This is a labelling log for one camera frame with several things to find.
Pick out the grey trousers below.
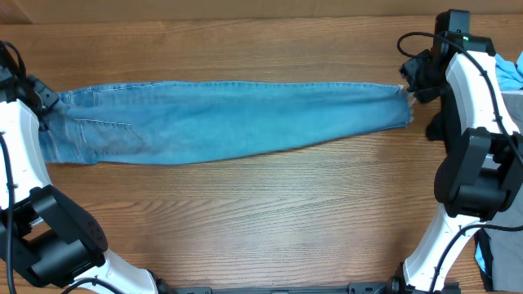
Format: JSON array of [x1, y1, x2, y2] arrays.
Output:
[[488, 90, 522, 292]]

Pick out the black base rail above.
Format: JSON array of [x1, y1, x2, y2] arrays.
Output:
[[171, 281, 462, 294]]

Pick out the light blue denim jeans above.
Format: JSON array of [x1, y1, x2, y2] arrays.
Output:
[[39, 81, 412, 165]]

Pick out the black garment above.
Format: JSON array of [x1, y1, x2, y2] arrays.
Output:
[[425, 89, 462, 155]]

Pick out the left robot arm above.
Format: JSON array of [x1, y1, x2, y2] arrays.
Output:
[[1, 41, 175, 293]]

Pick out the light blue cloth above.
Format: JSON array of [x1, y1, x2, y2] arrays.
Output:
[[495, 54, 523, 91]]

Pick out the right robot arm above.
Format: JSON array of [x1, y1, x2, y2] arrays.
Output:
[[379, 9, 522, 293]]

